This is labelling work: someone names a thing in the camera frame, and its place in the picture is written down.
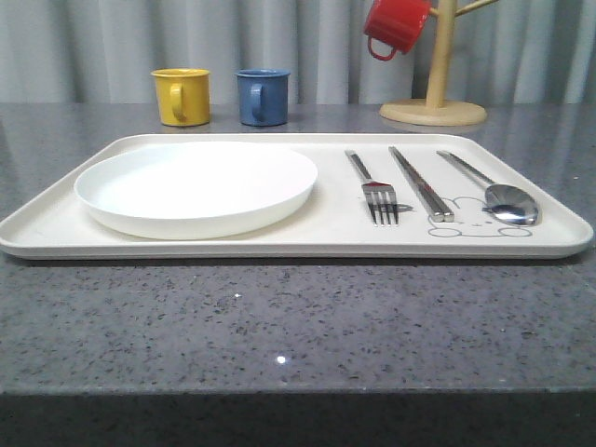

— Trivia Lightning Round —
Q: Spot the silver fork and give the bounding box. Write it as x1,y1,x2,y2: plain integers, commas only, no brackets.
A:
345,150,399,226

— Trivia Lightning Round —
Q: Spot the silver chopstick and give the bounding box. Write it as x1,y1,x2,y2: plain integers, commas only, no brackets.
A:
418,172,454,223
388,146,445,223

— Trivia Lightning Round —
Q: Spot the silver spoon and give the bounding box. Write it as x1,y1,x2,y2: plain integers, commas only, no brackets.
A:
437,151,540,226

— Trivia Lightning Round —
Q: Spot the white round plate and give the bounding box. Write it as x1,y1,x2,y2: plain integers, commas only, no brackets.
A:
74,142,318,240

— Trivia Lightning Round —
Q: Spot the cream tray with bunny print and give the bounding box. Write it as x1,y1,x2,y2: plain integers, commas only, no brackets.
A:
1,133,593,259

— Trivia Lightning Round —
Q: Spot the blue mug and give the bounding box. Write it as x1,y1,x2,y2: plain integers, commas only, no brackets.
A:
236,69,291,127

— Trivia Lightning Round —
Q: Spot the yellow mug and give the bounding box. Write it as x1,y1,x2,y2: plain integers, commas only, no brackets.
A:
151,68,210,127

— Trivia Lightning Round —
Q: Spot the wooden mug tree stand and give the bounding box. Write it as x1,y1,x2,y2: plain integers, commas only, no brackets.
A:
379,0,494,126

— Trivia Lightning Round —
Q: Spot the red mug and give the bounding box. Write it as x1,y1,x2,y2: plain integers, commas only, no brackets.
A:
363,0,431,61

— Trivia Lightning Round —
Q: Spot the grey curtain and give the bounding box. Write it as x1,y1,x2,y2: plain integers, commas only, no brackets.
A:
1,1,595,105

